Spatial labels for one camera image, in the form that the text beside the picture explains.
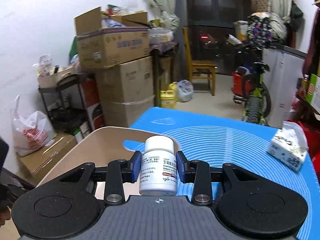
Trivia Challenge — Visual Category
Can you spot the white tissue pack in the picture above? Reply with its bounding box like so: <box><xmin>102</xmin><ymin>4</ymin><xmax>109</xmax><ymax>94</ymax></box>
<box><xmin>267</xmin><ymin>121</ymin><xmax>309</xmax><ymax>172</ymax></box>

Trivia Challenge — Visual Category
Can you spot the open top cardboard box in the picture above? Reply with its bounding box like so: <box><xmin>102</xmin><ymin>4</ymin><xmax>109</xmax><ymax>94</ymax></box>
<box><xmin>74</xmin><ymin>7</ymin><xmax>149</xmax><ymax>70</ymax></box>

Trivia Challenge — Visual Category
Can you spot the grey plastic bag on floor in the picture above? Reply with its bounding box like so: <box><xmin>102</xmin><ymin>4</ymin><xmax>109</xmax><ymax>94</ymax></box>
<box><xmin>177</xmin><ymin>80</ymin><xmax>194</xmax><ymax>102</ymax></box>

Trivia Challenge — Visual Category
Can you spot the large stacked cardboard box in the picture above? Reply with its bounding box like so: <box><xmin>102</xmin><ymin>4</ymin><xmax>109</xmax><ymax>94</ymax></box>
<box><xmin>95</xmin><ymin>56</ymin><xmax>154</xmax><ymax>127</ymax></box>

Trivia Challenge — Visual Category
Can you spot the dark wooden side table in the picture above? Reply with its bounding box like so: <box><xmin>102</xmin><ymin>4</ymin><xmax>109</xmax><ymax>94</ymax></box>
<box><xmin>295</xmin><ymin>93</ymin><xmax>319</xmax><ymax>123</ymax></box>

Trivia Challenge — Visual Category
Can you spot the black metal shelf rack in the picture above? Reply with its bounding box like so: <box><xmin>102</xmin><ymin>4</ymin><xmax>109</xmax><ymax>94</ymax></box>
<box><xmin>38</xmin><ymin>74</ymin><xmax>93</xmax><ymax>136</ymax></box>

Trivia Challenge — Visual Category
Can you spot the white chest freezer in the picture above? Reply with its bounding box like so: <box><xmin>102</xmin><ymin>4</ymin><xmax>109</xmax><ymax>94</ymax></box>
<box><xmin>263</xmin><ymin>45</ymin><xmax>306</xmax><ymax>128</ymax></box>

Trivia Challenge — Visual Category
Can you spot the yellow oil jug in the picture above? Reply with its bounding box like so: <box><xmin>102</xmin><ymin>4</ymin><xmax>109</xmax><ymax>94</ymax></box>
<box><xmin>160</xmin><ymin>82</ymin><xmax>177</xmax><ymax>109</ymax></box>

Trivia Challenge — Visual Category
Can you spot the red bucket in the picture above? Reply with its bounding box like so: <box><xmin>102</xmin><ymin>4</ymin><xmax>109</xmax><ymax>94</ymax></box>
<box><xmin>231</xmin><ymin>71</ymin><xmax>252</xmax><ymax>97</ymax></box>

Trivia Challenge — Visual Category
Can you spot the floor cardboard box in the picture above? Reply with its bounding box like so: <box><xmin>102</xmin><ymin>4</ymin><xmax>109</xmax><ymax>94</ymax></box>
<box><xmin>18</xmin><ymin>132</ymin><xmax>77</xmax><ymax>183</ymax></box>

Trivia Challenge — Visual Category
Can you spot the green black bicycle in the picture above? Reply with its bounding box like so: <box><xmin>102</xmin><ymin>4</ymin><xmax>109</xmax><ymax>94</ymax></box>
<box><xmin>225</xmin><ymin>34</ymin><xmax>271</xmax><ymax>126</ymax></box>

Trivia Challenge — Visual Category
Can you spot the green white carton box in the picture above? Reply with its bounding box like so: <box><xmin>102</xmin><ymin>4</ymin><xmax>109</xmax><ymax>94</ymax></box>
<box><xmin>305</xmin><ymin>74</ymin><xmax>320</xmax><ymax>112</ymax></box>

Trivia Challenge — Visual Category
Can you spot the beige plastic storage bin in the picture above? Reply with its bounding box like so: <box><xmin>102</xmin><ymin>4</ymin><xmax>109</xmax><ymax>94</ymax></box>
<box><xmin>36</xmin><ymin>126</ymin><xmax>182</xmax><ymax>201</ymax></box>

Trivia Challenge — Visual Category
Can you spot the wooden chair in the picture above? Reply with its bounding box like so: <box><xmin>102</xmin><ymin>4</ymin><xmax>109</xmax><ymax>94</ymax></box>
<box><xmin>182</xmin><ymin>26</ymin><xmax>217</xmax><ymax>96</ymax></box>

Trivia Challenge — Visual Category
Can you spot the white pill bottle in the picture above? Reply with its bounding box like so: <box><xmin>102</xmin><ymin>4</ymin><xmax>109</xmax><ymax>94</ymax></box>
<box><xmin>139</xmin><ymin>135</ymin><xmax>177</xmax><ymax>196</ymax></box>

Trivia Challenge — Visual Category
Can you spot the blue silicone baking mat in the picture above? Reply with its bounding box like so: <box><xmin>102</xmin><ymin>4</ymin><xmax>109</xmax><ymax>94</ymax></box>
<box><xmin>130</xmin><ymin>107</ymin><xmax>319</xmax><ymax>239</ymax></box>

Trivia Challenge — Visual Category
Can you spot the white red plastic shopping bag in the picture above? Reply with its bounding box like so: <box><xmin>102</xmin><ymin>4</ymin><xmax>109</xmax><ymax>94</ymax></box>
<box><xmin>10</xmin><ymin>95</ymin><xmax>56</xmax><ymax>157</ymax></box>

